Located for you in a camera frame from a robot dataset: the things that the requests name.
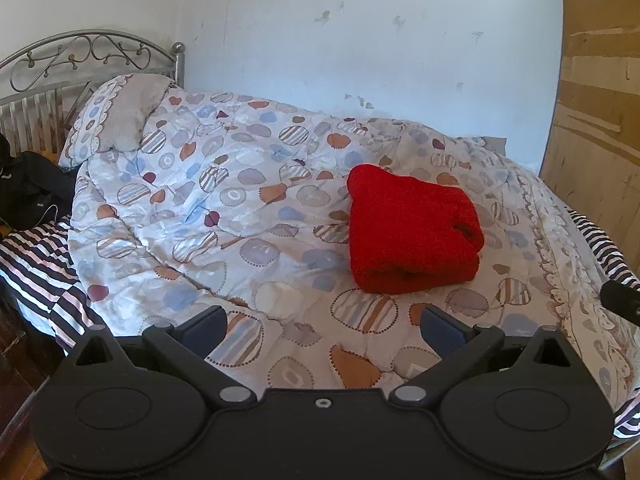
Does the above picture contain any wooden board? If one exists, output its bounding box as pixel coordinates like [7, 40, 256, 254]
[539, 0, 640, 241]

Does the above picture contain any patterned pillow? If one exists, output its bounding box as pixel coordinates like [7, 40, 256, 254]
[59, 74, 173, 170]

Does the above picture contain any black bag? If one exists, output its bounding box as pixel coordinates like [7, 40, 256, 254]
[0, 135, 79, 231]

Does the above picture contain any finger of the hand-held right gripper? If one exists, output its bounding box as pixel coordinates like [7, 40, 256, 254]
[600, 280, 640, 327]

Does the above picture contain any red knit sweater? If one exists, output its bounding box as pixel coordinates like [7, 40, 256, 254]
[346, 164, 486, 295]

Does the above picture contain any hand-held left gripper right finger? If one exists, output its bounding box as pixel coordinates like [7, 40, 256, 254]
[389, 305, 582, 409]

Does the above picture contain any patterned white quilt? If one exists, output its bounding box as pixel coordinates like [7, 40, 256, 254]
[67, 90, 640, 413]

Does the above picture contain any metal scrollwork headboard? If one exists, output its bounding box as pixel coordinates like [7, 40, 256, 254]
[0, 30, 187, 157]

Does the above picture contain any black white striped bedsheet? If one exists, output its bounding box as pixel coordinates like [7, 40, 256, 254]
[0, 207, 640, 441]

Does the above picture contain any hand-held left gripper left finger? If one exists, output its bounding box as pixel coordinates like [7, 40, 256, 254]
[64, 305, 257, 409]

